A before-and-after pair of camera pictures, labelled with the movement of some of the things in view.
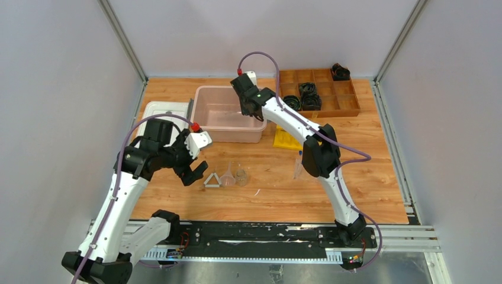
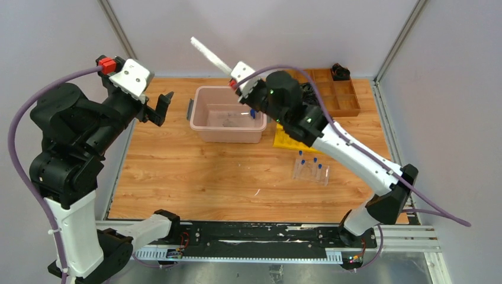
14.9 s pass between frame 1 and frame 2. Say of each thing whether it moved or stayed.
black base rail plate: stayed
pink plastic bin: stayed
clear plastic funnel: moved
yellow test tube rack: stayed
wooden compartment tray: stayed
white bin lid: moved
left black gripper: moved
